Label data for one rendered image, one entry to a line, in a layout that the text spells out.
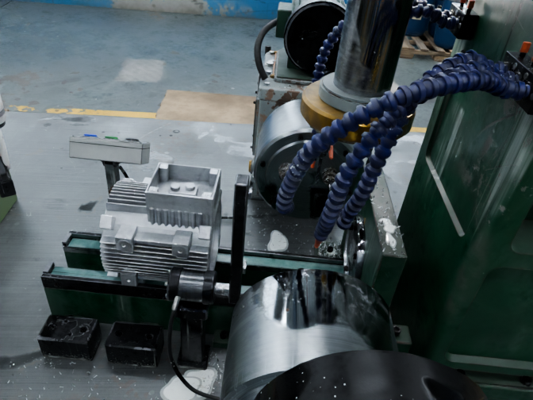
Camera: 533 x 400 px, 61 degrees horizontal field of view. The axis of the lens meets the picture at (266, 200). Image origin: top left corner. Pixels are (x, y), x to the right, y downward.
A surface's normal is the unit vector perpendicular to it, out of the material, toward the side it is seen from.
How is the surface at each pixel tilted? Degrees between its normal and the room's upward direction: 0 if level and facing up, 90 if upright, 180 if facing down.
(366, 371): 14
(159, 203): 90
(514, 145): 90
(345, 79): 90
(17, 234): 0
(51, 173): 0
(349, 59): 90
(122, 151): 62
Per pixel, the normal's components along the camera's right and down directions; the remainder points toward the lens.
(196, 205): -0.07, 0.58
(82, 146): -0.01, 0.14
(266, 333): -0.51, -0.71
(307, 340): -0.08, -0.81
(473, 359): 0.05, -0.48
